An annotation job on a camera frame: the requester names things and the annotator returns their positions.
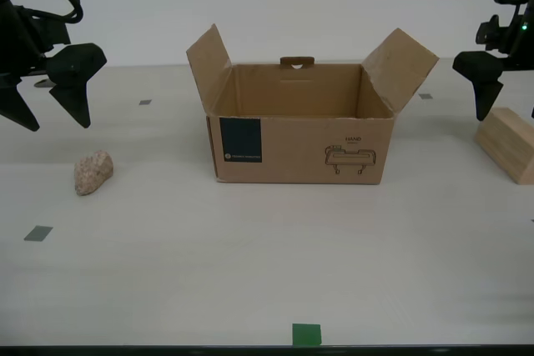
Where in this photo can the pinkish speckled granite rock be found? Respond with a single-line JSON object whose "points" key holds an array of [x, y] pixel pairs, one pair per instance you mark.
{"points": [[93, 172]]}

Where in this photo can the light wooden block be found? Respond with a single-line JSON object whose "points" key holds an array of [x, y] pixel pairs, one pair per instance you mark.
{"points": [[509, 149]]}

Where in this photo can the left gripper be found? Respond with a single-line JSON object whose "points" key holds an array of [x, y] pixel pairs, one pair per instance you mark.
{"points": [[29, 39]]}

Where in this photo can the green tape square marker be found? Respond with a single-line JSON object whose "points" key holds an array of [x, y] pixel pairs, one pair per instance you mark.
{"points": [[306, 334]]}

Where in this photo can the brown cardboard box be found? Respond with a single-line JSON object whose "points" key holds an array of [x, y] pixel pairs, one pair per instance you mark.
{"points": [[300, 151]]}

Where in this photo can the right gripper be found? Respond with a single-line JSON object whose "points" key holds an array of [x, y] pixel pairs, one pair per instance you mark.
{"points": [[517, 39]]}

